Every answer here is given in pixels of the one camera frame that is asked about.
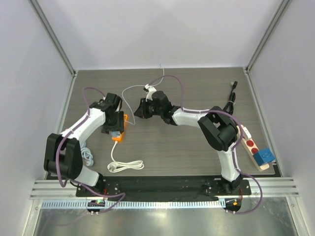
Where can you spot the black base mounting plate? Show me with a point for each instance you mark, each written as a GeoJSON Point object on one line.
{"type": "Point", "coordinates": [167, 185]}

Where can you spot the aluminium frame post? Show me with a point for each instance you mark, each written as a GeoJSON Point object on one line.
{"type": "Point", "coordinates": [279, 13]}
{"type": "Point", "coordinates": [51, 34]}

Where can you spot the orange power strip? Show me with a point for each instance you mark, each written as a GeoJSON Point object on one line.
{"type": "Point", "coordinates": [120, 139]}

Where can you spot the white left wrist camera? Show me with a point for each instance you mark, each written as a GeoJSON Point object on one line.
{"type": "Point", "coordinates": [120, 104]}

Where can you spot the aluminium front rail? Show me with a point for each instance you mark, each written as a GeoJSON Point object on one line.
{"type": "Point", "coordinates": [268, 186]}

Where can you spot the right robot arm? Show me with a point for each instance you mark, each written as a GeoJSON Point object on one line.
{"type": "Point", "coordinates": [217, 127]}

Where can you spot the light blue charger plug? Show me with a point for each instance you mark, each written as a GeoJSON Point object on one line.
{"type": "Point", "coordinates": [115, 134]}

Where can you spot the left aluminium frame post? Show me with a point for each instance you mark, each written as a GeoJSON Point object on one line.
{"type": "Point", "coordinates": [51, 34]}

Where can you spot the blue cube adapter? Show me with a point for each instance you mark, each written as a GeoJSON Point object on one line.
{"type": "Point", "coordinates": [264, 156]}

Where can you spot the right aluminium frame post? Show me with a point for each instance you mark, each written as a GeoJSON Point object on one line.
{"type": "Point", "coordinates": [279, 13]}

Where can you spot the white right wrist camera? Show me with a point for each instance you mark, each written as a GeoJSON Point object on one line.
{"type": "Point", "coordinates": [149, 90]}

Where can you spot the beige red power strip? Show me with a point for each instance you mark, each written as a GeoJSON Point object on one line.
{"type": "Point", "coordinates": [251, 148]}

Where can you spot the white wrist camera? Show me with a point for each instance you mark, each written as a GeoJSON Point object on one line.
{"type": "Point", "coordinates": [149, 90]}
{"type": "Point", "coordinates": [120, 104]}

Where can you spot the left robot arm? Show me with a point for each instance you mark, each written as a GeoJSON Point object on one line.
{"type": "Point", "coordinates": [63, 151]}

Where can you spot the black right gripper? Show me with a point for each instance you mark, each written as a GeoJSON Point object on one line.
{"type": "Point", "coordinates": [143, 108]}

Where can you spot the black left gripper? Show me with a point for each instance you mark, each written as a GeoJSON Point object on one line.
{"type": "Point", "coordinates": [118, 126]}

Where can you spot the white slotted cable duct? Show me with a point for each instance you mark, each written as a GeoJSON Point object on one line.
{"type": "Point", "coordinates": [98, 204]}

